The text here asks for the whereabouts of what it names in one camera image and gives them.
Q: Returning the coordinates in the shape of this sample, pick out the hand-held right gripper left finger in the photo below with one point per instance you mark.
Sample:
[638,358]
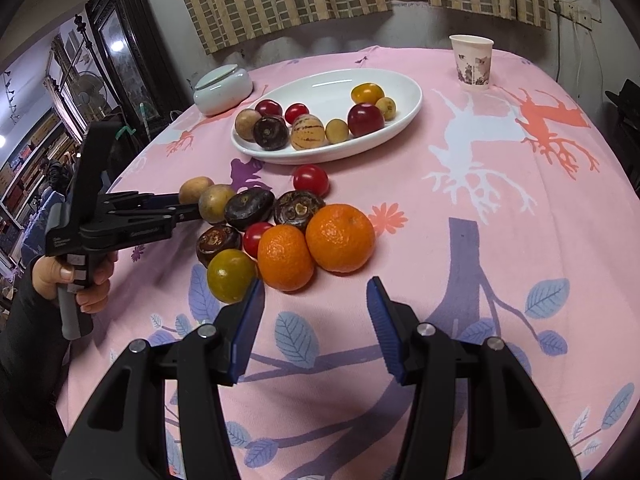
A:
[245,340]

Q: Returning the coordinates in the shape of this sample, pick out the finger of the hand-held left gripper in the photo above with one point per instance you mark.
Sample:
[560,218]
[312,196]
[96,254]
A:
[160,200]
[185,215]

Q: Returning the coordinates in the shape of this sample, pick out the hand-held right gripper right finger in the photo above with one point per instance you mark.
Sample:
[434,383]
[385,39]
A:
[387,340]

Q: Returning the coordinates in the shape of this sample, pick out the yellow passion fruit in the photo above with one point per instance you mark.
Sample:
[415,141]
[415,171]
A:
[196,189]

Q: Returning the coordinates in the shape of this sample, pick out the tan round fruit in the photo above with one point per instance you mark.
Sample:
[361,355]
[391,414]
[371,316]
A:
[218,202]

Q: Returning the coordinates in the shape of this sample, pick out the dark brown water chestnut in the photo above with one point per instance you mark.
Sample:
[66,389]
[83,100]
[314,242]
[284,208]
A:
[250,210]
[299,211]
[270,132]
[217,244]

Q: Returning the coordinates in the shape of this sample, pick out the green yellow tomato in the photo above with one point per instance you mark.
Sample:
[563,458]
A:
[231,276]

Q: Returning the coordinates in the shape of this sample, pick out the orange mandarin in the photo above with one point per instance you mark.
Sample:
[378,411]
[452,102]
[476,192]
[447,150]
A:
[286,258]
[340,237]

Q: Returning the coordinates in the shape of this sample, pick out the dark red cherry tomato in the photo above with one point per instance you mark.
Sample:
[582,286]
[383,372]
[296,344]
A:
[268,107]

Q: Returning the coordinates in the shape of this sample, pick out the striped pepino melon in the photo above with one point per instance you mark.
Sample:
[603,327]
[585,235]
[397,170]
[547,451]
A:
[307,132]

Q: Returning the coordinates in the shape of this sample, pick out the small yellow loquat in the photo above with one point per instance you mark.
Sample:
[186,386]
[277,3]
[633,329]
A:
[386,108]
[336,131]

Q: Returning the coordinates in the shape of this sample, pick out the white oval plate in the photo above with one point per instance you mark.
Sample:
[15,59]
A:
[325,82]

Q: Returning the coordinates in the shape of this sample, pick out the person's left forearm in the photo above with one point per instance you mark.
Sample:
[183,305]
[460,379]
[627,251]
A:
[30,350]

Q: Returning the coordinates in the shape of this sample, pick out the person's left hand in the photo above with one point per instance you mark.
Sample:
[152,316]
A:
[97,277]

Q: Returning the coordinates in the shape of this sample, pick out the white lidded ceramic jar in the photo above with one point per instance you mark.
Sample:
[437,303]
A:
[222,90]

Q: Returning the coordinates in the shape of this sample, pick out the standing fan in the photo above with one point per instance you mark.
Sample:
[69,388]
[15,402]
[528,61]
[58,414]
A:
[89,92]

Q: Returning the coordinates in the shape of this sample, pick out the dark wooden mirror cabinet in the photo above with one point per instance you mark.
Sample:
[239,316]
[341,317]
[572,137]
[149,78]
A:
[125,50]

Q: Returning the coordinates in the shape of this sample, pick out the pink printed tablecloth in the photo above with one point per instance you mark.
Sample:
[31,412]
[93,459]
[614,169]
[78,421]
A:
[475,185]

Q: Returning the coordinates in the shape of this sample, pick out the large dark red plum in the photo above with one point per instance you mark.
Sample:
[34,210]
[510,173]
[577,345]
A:
[366,119]

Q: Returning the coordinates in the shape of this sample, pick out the yellow orange tomato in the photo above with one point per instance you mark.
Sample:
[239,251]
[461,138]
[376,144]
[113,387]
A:
[367,93]

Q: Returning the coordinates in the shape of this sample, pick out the patterned paper cup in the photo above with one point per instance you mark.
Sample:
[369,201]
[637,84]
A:
[471,62]

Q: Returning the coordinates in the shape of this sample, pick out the black device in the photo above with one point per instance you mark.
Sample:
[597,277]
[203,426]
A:
[625,95]

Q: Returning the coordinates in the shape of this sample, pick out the white wall socket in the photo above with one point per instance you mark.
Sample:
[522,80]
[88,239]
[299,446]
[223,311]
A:
[575,10]

